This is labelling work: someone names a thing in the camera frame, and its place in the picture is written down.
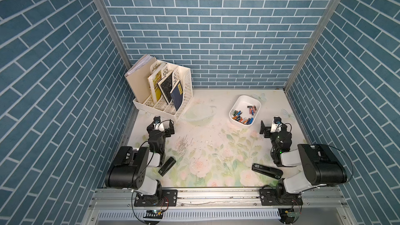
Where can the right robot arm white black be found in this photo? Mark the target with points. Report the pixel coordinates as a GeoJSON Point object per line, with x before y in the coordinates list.
{"type": "Point", "coordinates": [301, 169]}

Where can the white perforated file organizer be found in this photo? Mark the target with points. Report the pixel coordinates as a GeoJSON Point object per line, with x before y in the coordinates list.
{"type": "Point", "coordinates": [164, 109]}

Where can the white vented cable duct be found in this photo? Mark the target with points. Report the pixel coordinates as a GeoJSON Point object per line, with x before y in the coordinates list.
{"type": "Point", "coordinates": [179, 215]}

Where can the black stapler right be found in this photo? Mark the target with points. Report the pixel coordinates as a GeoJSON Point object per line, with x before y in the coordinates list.
{"type": "Point", "coordinates": [267, 171]}

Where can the beige paper folder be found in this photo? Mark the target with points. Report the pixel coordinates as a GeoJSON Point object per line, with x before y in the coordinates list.
{"type": "Point", "coordinates": [137, 77]}

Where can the black stapler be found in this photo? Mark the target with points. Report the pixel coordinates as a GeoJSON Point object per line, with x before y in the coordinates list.
{"type": "Point", "coordinates": [267, 171]}
{"type": "Point", "coordinates": [167, 166]}

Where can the dark blue book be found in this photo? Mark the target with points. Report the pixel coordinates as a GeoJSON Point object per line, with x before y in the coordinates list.
{"type": "Point", "coordinates": [177, 95]}

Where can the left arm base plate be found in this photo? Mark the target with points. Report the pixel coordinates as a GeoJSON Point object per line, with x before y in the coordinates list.
{"type": "Point", "coordinates": [160, 199]}

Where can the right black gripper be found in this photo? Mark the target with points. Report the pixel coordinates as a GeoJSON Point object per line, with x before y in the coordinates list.
{"type": "Point", "coordinates": [269, 129]}

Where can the yellow cover book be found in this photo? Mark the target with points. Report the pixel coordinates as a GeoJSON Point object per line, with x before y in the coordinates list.
{"type": "Point", "coordinates": [155, 76]}

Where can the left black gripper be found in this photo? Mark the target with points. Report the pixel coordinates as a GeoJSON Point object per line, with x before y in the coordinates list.
{"type": "Point", "coordinates": [165, 130]}

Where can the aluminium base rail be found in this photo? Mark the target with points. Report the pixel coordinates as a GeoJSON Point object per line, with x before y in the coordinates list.
{"type": "Point", "coordinates": [323, 206]}

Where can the black stapler left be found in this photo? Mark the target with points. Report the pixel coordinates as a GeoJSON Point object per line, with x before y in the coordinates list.
{"type": "Point", "coordinates": [167, 166]}

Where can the black cover book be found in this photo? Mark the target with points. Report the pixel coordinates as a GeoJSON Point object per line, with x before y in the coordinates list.
{"type": "Point", "coordinates": [165, 85]}

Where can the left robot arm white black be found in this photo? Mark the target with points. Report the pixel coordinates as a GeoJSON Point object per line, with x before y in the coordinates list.
{"type": "Point", "coordinates": [128, 169]}

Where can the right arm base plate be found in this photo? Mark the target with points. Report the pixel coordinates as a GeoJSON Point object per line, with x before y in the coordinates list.
{"type": "Point", "coordinates": [272, 197]}

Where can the white plastic storage box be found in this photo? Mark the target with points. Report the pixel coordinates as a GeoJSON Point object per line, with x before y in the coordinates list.
{"type": "Point", "coordinates": [244, 111]}

